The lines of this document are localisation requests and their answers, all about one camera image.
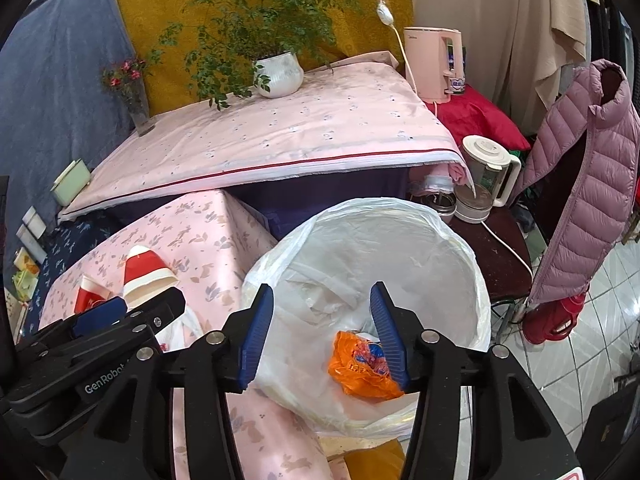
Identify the potted plant in white pot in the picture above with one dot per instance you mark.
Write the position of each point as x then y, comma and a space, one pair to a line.
280, 75

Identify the glass vase with red flowers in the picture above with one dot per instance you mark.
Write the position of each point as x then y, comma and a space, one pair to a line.
140, 115

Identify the pale green box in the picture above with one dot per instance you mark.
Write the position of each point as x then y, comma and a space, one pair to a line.
70, 185

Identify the red thermos jug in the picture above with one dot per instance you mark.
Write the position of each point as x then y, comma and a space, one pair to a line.
550, 320

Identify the purple puffer jacket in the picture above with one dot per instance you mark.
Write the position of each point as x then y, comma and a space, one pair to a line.
575, 195

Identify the beige curtain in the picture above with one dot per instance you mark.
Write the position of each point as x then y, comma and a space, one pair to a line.
500, 25

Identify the white wall device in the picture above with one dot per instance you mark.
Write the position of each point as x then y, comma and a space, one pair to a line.
430, 60

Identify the navy leaf-print cloth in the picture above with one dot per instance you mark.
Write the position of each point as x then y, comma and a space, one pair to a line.
70, 245

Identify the trash bin with white liner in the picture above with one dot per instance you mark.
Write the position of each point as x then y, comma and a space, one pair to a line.
400, 260

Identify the mustard yellow cloth backdrop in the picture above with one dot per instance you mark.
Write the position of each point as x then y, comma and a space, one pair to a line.
150, 10

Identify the orange plastic bag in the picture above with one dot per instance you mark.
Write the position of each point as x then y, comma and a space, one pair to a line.
355, 375

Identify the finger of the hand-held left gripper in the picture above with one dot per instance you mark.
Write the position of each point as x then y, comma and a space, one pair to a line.
155, 312
100, 310

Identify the small yellow picture box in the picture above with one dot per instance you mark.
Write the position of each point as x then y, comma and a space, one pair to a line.
25, 262

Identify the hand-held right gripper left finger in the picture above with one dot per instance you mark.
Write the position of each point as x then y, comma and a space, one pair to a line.
257, 340

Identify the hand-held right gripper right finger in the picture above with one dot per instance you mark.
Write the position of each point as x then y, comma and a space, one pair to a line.
387, 340

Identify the black case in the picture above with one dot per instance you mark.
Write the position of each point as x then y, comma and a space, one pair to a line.
610, 435

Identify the white electric kettle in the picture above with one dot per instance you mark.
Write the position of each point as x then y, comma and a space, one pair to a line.
487, 160

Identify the dark purple cloth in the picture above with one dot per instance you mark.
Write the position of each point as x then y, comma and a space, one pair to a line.
325, 190

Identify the red and white paper cup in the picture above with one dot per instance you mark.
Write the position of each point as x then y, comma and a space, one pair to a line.
87, 292
145, 267

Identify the blue cloth backdrop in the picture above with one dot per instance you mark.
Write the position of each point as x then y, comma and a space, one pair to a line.
50, 110

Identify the pink rabbit-print tablecloth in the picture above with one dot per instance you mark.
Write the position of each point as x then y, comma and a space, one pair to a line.
200, 240

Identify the red cloth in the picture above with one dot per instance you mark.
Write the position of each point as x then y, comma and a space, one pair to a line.
475, 115

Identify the steel cup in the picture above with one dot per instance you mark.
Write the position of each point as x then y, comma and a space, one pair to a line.
440, 202

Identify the white canister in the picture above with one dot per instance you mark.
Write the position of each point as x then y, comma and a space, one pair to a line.
32, 220

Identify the green packet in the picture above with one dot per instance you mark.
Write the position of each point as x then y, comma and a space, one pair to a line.
25, 285

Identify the pink floral sheet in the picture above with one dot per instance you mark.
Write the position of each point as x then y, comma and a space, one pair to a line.
275, 130

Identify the dark brown stool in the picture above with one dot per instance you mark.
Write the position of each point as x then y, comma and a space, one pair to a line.
500, 265

